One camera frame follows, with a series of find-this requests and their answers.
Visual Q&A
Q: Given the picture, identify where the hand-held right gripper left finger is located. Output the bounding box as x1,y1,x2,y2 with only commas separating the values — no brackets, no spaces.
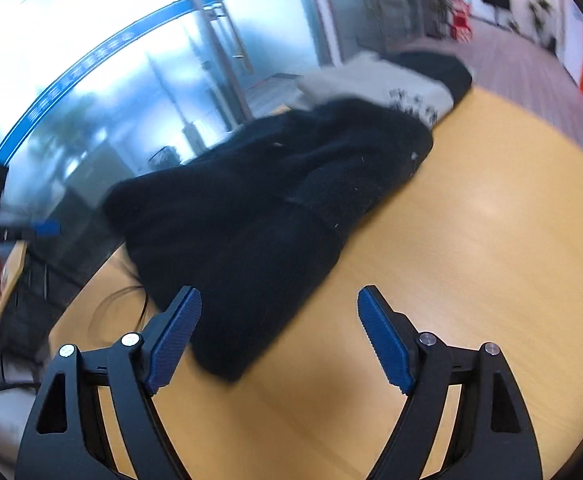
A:
15,286,202,480

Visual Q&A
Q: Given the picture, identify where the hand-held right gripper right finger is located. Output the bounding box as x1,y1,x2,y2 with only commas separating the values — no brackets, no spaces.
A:
357,285,543,480

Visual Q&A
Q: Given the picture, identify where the wooden chair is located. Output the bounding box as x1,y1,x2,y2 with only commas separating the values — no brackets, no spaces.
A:
0,240,28,378

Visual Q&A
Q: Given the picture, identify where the black fleece garment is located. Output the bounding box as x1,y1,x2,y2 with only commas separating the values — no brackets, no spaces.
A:
102,98,435,383

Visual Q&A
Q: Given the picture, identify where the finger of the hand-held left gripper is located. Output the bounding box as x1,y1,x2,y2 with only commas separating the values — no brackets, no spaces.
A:
0,222,62,244

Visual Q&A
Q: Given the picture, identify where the beige printed garment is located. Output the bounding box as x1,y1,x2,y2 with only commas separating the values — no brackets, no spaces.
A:
297,54,455,127

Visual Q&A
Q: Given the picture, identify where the black cable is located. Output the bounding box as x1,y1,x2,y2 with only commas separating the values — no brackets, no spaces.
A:
93,286,150,347

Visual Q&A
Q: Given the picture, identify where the red sign stand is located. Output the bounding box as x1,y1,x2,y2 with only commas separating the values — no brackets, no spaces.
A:
449,0,473,43

